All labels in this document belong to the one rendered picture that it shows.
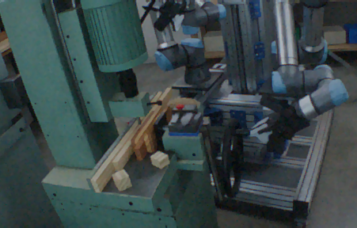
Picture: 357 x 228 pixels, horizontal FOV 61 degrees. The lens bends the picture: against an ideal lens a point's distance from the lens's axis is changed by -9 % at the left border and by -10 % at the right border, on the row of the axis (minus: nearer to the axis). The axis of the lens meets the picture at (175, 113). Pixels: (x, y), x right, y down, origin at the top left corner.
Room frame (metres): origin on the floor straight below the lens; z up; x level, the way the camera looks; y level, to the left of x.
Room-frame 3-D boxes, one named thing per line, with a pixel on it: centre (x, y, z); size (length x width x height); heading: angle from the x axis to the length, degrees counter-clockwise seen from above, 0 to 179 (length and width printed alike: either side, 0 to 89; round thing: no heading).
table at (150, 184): (1.04, 0.05, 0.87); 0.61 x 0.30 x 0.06; 156
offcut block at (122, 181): (0.83, 0.21, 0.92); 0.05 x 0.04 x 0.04; 24
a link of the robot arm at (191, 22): (1.45, -0.15, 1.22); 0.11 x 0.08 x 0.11; 112
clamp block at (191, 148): (1.00, -0.02, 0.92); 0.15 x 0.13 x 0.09; 156
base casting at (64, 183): (1.15, 0.25, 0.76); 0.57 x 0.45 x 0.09; 66
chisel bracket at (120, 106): (1.11, 0.16, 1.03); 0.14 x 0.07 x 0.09; 66
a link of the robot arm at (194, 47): (1.74, -0.15, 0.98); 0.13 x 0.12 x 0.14; 112
